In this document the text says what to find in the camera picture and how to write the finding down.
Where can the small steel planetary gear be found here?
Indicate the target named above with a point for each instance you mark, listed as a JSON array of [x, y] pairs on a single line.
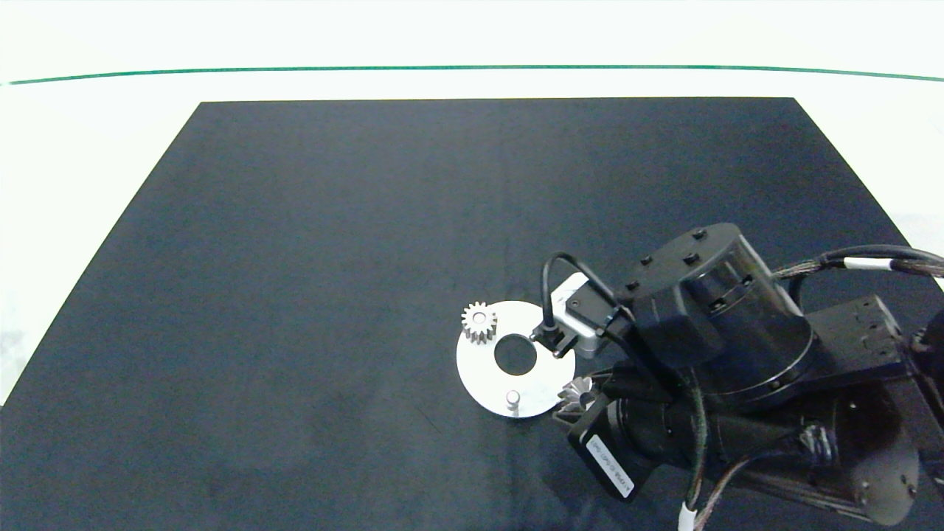
[[580, 399], [470, 323]]

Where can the round white pin plate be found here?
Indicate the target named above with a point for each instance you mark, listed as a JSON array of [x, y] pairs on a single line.
[[479, 375]]

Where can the dark mat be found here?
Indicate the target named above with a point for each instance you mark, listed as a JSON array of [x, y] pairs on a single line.
[[332, 295]]

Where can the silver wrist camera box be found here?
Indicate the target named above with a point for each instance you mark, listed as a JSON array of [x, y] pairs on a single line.
[[586, 330]]

